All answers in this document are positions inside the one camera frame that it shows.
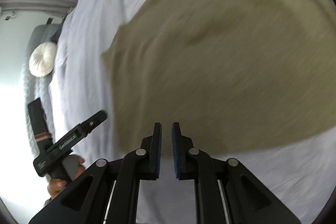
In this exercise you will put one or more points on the olive knit sweater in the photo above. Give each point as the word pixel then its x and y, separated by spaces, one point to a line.
pixel 237 75

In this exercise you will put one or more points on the left hand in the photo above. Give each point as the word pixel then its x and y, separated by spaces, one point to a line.
pixel 56 185

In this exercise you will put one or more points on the black camera box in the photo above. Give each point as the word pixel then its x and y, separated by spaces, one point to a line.
pixel 39 125

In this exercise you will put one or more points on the round white pleated cushion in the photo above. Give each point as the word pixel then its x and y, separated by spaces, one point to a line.
pixel 42 59

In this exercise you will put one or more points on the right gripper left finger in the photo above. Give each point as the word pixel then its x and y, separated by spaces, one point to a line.
pixel 107 192

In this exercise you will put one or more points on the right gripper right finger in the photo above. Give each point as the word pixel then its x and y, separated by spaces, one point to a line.
pixel 225 190

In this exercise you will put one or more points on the pale blue duvet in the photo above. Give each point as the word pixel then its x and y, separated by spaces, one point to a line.
pixel 79 87

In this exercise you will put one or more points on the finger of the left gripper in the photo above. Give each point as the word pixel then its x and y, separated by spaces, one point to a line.
pixel 87 126

